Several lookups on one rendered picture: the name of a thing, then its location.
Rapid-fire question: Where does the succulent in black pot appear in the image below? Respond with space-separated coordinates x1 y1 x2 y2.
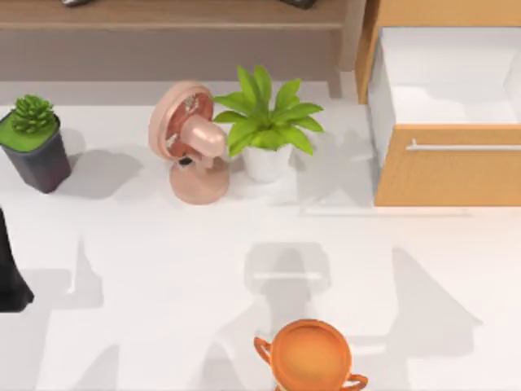
0 94 73 195

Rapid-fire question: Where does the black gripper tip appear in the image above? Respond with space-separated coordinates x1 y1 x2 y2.
0 208 35 314

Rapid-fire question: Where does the leafy plant in white pot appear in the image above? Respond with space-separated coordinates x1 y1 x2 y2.
211 64 326 184

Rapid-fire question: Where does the wooden cupboard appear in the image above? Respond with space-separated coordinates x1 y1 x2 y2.
354 0 521 105

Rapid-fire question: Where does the white drawer inside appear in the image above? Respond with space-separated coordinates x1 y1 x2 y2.
367 26 521 200

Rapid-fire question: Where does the orange trophy cup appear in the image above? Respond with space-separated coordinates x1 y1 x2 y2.
253 319 370 391

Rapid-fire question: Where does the wooden open shelf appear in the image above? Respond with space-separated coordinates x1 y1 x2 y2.
0 0 367 99

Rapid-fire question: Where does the long metal drawer handle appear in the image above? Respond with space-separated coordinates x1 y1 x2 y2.
405 138 521 152

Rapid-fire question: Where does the pink desk fan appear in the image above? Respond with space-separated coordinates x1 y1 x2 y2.
147 80 231 205

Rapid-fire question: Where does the pale wooden drawer front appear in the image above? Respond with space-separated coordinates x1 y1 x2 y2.
374 124 521 208

